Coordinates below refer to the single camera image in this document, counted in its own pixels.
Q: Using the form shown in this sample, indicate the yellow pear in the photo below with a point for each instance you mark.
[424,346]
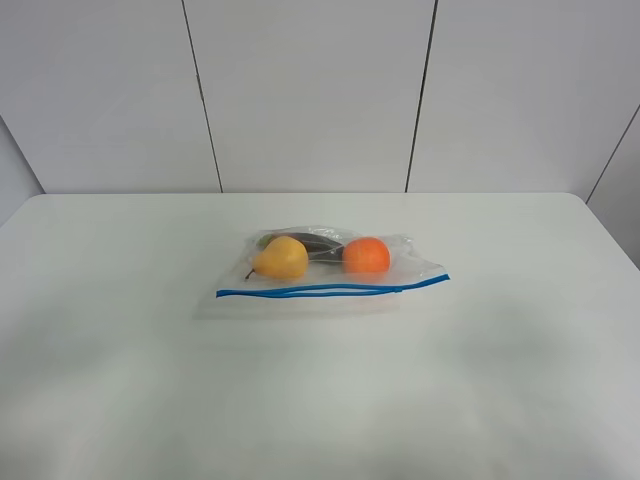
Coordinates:
[284,258]

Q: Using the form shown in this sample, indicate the orange fruit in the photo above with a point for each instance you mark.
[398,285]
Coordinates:
[366,255]

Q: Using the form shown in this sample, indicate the clear zip bag blue seal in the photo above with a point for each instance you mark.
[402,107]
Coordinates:
[326,289]

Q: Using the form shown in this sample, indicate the dark purple eggplant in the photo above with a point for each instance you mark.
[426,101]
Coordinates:
[319,248]

